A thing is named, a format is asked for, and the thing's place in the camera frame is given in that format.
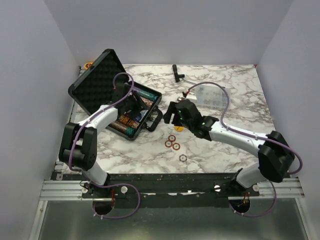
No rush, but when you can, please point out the black poker chip case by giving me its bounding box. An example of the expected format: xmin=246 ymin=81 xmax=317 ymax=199
xmin=68 ymin=49 xmax=163 ymax=141

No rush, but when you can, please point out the orange poker chip upper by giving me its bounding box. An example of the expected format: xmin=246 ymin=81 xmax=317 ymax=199
xmin=168 ymin=135 xmax=176 ymax=142

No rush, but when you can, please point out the yellow dealer button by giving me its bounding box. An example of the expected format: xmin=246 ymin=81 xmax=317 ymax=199
xmin=174 ymin=126 xmax=184 ymax=132

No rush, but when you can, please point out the orange poker chip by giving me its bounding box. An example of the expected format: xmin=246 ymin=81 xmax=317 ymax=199
xmin=168 ymin=135 xmax=176 ymax=142
xmin=164 ymin=140 xmax=173 ymax=148
xmin=172 ymin=142 xmax=181 ymax=151

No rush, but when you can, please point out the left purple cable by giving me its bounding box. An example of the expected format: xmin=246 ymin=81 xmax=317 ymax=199
xmin=68 ymin=72 xmax=141 ymax=221

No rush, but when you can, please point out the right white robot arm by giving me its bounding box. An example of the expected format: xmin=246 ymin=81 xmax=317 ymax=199
xmin=163 ymin=99 xmax=295 ymax=196

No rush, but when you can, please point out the blue dealer button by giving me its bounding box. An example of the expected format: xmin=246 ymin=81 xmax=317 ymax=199
xmin=134 ymin=114 xmax=142 ymax=122

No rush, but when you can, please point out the grey purple poker chip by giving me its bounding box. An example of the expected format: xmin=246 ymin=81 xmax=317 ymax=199
xmin=179 ymin=154 xmax=188 ymax=162

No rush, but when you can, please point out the black T-handle wrench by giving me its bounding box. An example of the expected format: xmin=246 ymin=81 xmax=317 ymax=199
xmin=172 ymin=64 xmax=195 ymax=86

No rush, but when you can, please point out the aluminium extrusion rail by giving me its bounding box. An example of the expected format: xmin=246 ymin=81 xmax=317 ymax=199
xmin=39 ymin=179 xmax=87 ymax=201

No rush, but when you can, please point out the orange poker chip right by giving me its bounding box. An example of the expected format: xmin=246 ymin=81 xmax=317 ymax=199
xmin=172 ymin=142 xmax=181 ymax=151

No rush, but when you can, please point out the clear plastic organizer box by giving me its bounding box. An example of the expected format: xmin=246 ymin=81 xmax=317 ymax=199
xmin=193 ymin=84 xmax=228 ymax=109

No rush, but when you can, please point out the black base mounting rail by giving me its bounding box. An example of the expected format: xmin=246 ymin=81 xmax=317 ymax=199
xmin=64 ymin=173 xmax=260 ymax=209

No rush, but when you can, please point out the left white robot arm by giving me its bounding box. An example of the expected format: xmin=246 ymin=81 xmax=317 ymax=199
xmin=58 ymin=82 xmax=144 ymax=198

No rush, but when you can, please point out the orange poker chip left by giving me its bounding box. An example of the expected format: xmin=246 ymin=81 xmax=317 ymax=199
xmin=164 ymin=140 xmax=173 ymax=148

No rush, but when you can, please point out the blue card deck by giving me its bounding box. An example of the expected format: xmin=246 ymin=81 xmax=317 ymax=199
xmin=139 ymin=109 xmax=148 ymax=119

